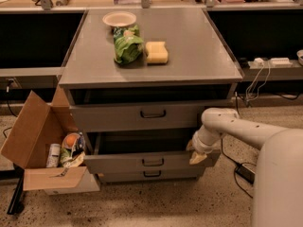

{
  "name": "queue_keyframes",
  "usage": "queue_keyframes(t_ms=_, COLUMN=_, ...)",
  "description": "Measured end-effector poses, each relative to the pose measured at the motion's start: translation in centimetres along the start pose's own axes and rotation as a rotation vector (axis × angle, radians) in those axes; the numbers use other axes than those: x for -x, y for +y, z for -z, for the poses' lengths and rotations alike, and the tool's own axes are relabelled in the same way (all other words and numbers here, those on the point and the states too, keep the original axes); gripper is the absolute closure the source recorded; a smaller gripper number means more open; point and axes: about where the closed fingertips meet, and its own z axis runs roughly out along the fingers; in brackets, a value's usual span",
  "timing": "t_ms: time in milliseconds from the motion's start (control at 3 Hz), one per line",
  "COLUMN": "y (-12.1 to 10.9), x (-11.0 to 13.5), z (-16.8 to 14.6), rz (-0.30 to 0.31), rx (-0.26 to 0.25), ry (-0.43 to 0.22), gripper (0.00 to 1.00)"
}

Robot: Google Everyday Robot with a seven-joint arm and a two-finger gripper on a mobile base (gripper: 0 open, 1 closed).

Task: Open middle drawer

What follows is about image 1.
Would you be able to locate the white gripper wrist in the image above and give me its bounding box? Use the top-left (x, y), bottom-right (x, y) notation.
top-left (186, 130), bottom-right (221, 166)

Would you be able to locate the grey drawer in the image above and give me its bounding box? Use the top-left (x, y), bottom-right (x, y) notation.
top-left (84, 130), bottom-right (221, 177)
top-left (70, 99), bottom-right (231, 132)
top-left (99, 166), bottom-right (205, 183)

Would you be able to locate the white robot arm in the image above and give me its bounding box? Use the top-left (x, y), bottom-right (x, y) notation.
top-left (187, 108), bottom-right (303, 227)

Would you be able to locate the grey bottom drawer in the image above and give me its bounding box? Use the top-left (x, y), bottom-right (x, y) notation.
top-left (99, 166), bottom-right (205, 183)

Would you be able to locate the grey top drawer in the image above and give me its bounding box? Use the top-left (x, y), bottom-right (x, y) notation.
top-left (70, 99), bottom-right (231, 132)

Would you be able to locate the grey drawer cabinet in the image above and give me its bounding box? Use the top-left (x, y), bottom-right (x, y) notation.
top-left (60, 8), bottom-right (242, 183)

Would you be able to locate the black power adapter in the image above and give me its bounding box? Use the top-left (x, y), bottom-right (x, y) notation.
top-left (236, 166), bottom-right (255, 184)

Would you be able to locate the yellow sponge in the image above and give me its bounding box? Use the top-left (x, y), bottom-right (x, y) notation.
top-left (145, 42), bottom-right (169, 63)

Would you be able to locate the white power strip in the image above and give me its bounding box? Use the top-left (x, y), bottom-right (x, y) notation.
top-left (249, 58), bottom-right (293, 68)

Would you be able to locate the orange snack bag in box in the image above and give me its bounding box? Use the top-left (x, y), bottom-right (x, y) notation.
top-left (60, 132), bottom-right (85, 168)

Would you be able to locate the green chip bag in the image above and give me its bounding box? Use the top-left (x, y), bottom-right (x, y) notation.
top-left (114, 25), bottom-right (144, 65)

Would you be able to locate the white can in box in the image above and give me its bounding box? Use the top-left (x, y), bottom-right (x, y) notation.
top-left (46, 144), bottom-right (61, 168)

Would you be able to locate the brown cardboard box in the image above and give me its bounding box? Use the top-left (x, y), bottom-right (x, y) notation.
top-left (1, 88), bottom-right (99, 195)

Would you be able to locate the white paper bowl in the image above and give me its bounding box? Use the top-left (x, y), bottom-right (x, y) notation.
top-left (102, 11), bottom-right (136, 27)

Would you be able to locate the black table leg left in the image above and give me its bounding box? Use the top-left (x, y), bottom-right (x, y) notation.
top-left (7, 175), bottom-right (25, 215)

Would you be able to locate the black power cable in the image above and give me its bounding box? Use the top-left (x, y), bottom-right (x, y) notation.
top-left (220, 138), bottom-right (257, 199)

